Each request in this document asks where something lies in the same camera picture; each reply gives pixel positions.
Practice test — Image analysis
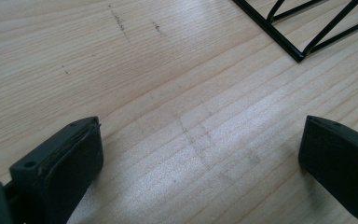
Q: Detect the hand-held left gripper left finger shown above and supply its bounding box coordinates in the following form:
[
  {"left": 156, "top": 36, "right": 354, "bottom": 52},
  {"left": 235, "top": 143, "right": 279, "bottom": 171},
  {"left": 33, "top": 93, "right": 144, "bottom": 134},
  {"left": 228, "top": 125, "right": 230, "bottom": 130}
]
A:
[{"left": 8, "top": 116, "right": 104, "bottom": 224}]

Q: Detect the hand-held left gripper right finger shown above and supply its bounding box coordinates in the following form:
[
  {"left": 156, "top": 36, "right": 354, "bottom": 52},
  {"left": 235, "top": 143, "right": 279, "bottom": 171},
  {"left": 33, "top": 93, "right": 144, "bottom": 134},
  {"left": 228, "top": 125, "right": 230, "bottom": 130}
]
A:
[{"left": 297, "top": 115, "right": 358, "bottom": 224}]

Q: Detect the black metal wire rack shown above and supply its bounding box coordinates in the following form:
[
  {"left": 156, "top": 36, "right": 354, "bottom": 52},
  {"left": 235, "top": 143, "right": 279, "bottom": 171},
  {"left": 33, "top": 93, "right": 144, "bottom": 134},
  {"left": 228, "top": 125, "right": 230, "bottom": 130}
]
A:
[{"left": 232, "top": 0, "right": 358, "bottom": 63}]

